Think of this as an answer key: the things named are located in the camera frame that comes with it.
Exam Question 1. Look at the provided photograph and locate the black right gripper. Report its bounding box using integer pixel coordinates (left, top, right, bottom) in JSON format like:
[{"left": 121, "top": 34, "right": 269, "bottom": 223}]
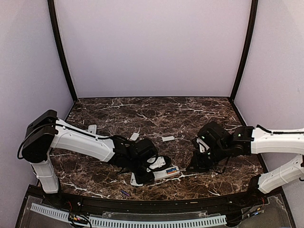
[{"left": 186, "top": 142, "right": 229, "bottom": 172}]

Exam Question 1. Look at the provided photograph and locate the white remote control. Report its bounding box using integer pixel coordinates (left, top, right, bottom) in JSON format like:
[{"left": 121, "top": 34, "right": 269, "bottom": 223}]
[
  {"left": 130, "top": 173, "right": 143, "bottom": 187},
  {"left": 153, "top": 166, "right": 180, "bottom": 181}
]

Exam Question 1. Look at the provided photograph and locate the white battery cover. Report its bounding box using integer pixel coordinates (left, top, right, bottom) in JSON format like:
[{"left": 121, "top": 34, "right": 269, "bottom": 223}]
[
  {"left": 162, "top": 136, "right": 175, "bottom": 142},
  {"left": 130, "top": 133, "right": 139, "bottom": 141}
]

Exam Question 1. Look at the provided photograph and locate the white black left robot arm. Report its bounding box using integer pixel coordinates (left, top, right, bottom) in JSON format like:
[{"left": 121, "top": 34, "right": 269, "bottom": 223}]
[{"left": 17, "top": 110, "right": 165, "bottom": 207}]

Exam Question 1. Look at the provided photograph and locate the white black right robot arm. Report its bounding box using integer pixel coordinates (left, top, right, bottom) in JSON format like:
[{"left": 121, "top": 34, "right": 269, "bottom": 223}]
[{"left": 186, "top": 121, "right": 304, "bottom": 206}]

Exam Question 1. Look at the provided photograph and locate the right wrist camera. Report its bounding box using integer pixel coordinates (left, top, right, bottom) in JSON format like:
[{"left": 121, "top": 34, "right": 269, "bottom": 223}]
[{"left": 192, "top": 137, "right": 209, "bottom": 153}]

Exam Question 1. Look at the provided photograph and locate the black front rail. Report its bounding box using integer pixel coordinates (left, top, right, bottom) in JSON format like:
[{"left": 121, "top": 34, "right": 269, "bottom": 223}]
[{"left": 45, "top": 188, "right": 290, "bottom": 218}]

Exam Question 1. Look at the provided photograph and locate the white slotted cable duct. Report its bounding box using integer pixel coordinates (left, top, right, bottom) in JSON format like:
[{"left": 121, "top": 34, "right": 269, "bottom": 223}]
[{"left": 30, "top": 203, "right": 227, "bottom": 228}]

